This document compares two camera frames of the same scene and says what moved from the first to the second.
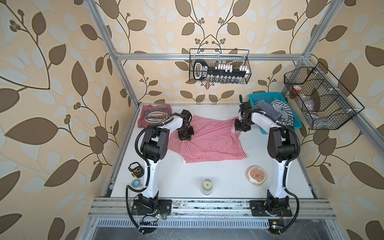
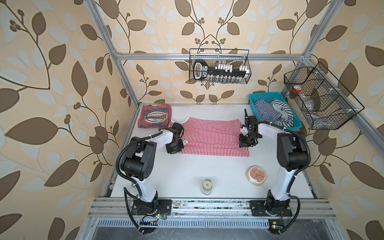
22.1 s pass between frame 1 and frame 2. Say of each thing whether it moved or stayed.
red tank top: stayed
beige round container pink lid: stayed
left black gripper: moved
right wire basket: stayed
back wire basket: stayed
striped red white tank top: moved
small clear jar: stayed
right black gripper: moved
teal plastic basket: stayed
